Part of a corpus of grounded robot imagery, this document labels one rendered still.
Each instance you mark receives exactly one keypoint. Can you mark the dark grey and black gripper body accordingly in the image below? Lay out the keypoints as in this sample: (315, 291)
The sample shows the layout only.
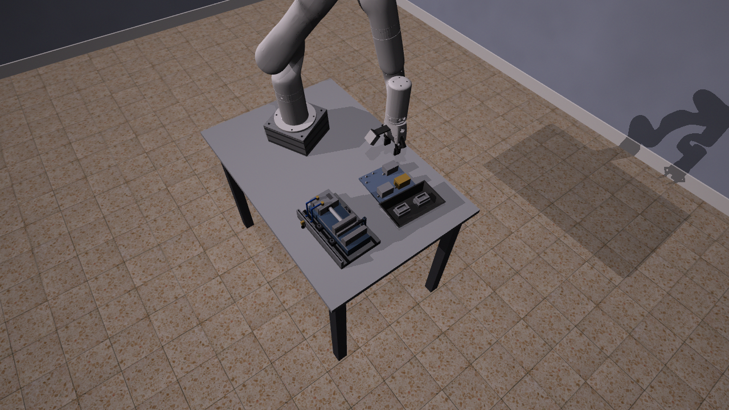
(397, 130)

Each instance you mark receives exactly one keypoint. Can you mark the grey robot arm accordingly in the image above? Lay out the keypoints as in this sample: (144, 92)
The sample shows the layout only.
(281, 55)

